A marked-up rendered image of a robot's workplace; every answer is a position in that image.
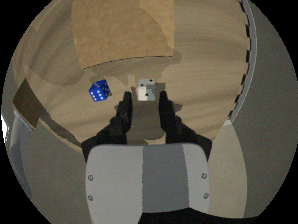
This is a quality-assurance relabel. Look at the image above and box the white die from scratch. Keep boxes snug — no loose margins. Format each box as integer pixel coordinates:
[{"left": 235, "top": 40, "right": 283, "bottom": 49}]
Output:
[{"left": 138, "top": 79, "right": 156, "bottom": 101}]

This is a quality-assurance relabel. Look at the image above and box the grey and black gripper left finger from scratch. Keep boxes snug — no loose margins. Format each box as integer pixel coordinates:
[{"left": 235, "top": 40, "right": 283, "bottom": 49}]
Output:
[{"left": 81, "top": 91, "right": 133, "bottom": 164}]

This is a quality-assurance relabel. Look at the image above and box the blue die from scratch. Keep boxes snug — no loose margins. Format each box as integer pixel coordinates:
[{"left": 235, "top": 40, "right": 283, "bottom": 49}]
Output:
[{"left": 88, "top": 80, "right": 110, "bottom": 102}]

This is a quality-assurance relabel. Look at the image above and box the brown mat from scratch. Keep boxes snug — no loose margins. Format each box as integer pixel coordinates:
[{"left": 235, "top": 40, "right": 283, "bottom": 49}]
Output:
[{"left": 71, "top": 0, "right": 174, "bottom": 69}]

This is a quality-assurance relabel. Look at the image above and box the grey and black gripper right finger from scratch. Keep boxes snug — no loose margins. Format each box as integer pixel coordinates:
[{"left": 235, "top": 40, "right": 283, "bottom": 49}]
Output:
[{"left": 159, "top": 91, "right": 212, "bottom": 162}]

